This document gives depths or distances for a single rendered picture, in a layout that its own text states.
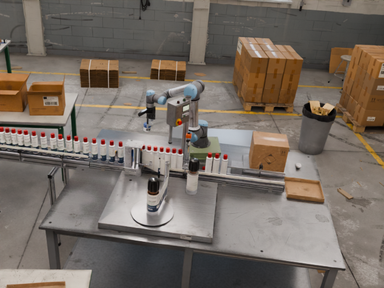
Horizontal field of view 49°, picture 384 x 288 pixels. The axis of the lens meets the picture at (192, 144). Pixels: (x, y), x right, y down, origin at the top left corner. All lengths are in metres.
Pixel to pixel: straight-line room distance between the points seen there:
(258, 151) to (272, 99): 3.37
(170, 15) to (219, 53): 1.27
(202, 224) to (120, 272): 0.90
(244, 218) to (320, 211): 0.63
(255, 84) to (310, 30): 2.75
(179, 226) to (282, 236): 0.74
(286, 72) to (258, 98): 0.58
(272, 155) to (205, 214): 0.91
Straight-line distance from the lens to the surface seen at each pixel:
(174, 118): 3.36
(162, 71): 7.81
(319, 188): 3.77
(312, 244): 3.19
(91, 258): 3.75
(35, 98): 4.69
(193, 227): 3.03
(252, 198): 3.47
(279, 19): 8.98
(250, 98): 6.89
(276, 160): 3.74
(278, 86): 6.93
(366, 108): 6.78
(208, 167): 3.52
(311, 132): 5.85
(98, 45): 8.91
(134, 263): 3.69
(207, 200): 3.28
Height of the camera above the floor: 2.85
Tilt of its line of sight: 30 degrees down
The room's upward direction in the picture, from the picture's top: 5 degrees clockwise
